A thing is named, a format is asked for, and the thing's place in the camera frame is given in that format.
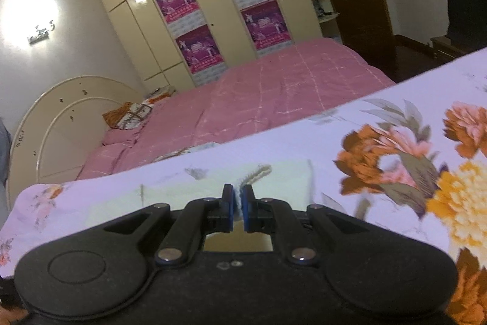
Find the cream white small garment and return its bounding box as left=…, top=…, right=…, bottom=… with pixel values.
left=87, top=160, right=317, bottom=235

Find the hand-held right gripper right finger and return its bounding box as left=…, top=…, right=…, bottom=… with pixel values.
left=241, top=184, right=371, bottom=268

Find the cream round headboard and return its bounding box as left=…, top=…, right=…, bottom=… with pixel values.
left=5, top=74, right=148, bottom=212

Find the orange patterned pillow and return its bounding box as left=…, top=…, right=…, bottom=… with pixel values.
left=102, top=101, right=153, bottom=131

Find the wall lamp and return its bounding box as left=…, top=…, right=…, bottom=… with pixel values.
left=27, top=19, right=56, bottom=44

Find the grey curtain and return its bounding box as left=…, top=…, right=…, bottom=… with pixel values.
left=0, top=117, right=13, bottom=189

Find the wooden side table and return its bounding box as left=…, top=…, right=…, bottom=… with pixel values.
left=430, top=35, right=478, bottom=60

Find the pink checked bedspread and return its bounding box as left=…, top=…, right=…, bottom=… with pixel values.
left=76, top=37, right=397, bottom=182

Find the floral printed blanket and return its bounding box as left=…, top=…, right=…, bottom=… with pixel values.
left=0, top=47, right=487, bottom=325

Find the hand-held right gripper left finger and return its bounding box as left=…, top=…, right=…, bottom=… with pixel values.
left=103, top=183, right=235, bottom=267

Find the cream wardrobe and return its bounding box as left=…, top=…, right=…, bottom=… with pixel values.
left=79, top=0, right=332, bottom=90

